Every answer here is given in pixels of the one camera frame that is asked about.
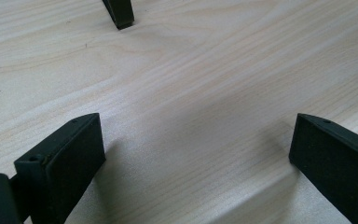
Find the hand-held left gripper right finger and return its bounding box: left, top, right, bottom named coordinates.
left=288, top=112, right=358, bottom=224

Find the black raised shelf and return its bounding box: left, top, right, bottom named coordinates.
left=102, top=0, right=135, bottom=31

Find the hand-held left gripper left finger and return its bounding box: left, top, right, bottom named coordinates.
left=13, top=112, right=107, bottom=224

